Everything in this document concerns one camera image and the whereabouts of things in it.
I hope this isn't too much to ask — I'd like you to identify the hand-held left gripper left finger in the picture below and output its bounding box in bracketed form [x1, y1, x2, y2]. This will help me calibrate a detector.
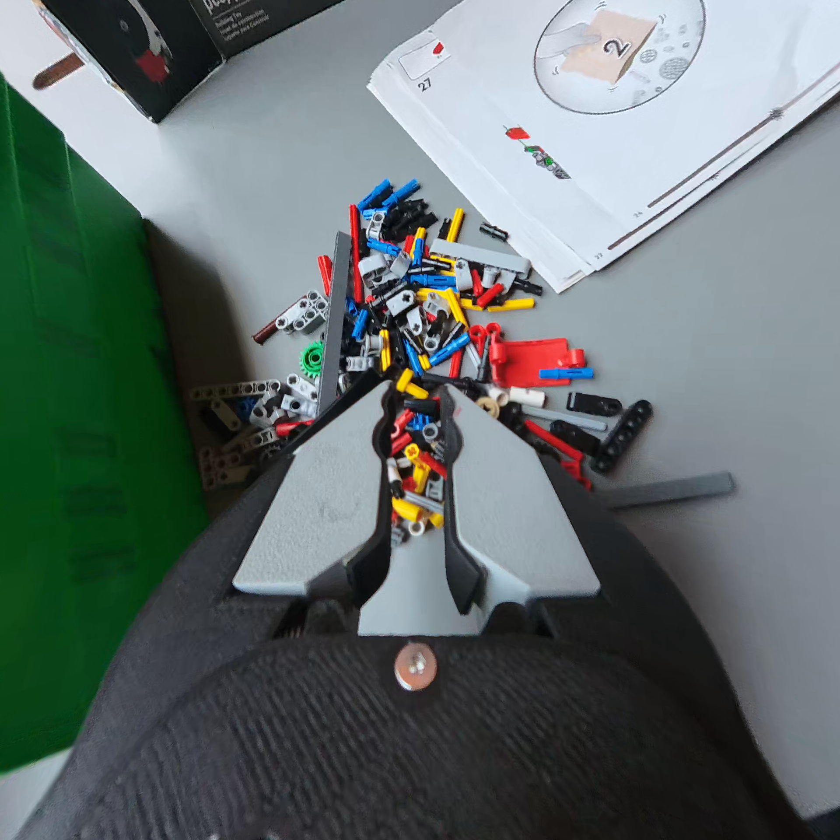
[233, 379, 399, 608]

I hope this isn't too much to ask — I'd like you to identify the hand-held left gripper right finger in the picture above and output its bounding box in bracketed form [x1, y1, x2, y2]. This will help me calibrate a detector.
[438, 384, 602, 616]

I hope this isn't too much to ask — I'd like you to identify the pile of lego pieces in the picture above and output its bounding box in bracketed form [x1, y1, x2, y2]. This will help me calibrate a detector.
[252, 178, 655, 549]

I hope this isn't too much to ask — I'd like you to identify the light grey lego beam assembly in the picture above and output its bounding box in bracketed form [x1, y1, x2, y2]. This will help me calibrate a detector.
[189, 377, 317, 494]

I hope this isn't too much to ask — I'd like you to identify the long dark grey lego plate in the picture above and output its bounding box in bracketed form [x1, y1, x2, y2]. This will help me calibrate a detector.
[317, 231, 353, 417]
[594, 471, 736, 511]

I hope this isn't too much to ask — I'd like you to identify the white lego instruction booklet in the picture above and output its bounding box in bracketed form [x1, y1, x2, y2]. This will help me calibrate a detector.
[366, 0, 840, 294]

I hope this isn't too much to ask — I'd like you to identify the black lego set box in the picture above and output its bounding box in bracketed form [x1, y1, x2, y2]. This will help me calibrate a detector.
[33, 0, 345, 124]

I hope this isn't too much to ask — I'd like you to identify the green plastic bin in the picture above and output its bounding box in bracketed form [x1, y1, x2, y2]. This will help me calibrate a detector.
[0, 72, 211, 775]

